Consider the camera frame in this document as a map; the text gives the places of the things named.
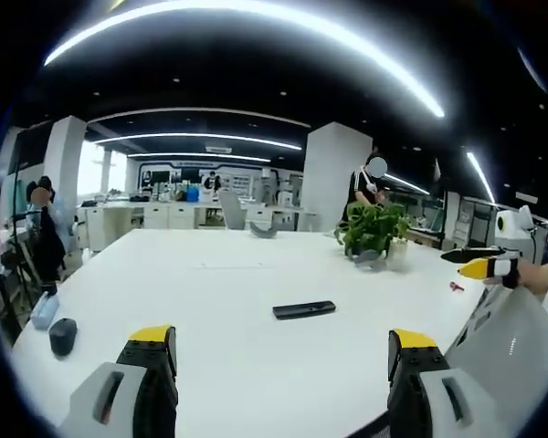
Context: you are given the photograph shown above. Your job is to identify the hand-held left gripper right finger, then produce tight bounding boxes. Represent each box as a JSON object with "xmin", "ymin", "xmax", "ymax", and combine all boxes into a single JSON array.
[{"xmin": 386, "ymin": 328, "xmax": 508, "ymax": 438}]

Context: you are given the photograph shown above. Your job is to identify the grey office chair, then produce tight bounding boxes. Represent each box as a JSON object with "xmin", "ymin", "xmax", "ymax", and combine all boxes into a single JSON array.
[{"xmin": 217, "ymin": 190, "xmax": 248, "ymax": 232}]

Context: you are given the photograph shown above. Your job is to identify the person's right hand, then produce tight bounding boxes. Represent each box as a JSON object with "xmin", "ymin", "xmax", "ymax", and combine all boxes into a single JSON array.
[{"xmin": 482, "ymin": 262, "xmax": 548, "ymax": 297}]

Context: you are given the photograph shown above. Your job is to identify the black tripod stand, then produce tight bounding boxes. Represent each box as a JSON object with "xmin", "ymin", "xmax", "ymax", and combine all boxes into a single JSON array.
[{"xmin": 0, "ymin": 159, "xmax": 42, "ymax": 316}]

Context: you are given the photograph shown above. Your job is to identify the white desk cabinets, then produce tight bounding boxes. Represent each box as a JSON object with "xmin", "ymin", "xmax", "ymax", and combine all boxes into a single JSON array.
[{"xmin": 76, "ymin": 200, "xmax": 225, "ymax": 231}]

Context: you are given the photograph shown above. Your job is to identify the clear plastic bottle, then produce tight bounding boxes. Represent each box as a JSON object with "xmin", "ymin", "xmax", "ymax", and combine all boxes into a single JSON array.
[{"xmin": 30, "ymin": 291, "xmax": 59, "ymax": 330}]

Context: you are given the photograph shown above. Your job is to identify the black remote control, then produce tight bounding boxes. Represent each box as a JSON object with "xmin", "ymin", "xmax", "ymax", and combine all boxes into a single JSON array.
[{"xmin": 272, "ymin": 299, "xmax": 338, "ymax": 322}]

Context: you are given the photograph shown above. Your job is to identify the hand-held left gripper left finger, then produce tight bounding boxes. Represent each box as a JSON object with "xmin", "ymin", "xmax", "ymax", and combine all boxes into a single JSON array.
[{"xmin": 57, "ymin": 324, "xmax": 179, "ymax": 438}]

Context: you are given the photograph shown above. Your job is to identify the green potted plant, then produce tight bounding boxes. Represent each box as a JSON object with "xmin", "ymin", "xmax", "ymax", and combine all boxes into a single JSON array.
[{"xmin": 336, "ymin": 200, "xmax": 413, "ymax": 274}]

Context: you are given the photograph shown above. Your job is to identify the long ceiling light strip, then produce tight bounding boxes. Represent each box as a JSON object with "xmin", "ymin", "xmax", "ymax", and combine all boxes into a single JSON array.
[{"xmin": 43, "ymin": 0, "xmax": 447, "ymax": 119}]

